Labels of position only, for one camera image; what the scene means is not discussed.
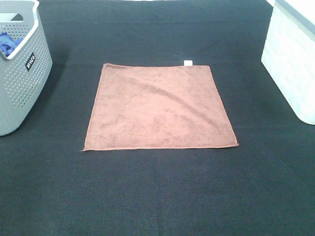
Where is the brown microfiber towel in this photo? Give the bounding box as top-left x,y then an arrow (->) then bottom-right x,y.
83,63 -> 238,151

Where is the grey perforated laundry basket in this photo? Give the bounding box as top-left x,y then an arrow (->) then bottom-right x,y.
0,0 -> 52,136

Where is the white plastic basket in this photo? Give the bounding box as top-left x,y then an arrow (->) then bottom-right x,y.
261,0 -> 315,124

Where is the blue cloth in basket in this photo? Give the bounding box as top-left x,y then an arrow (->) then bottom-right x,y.
0,32 -> 21,57

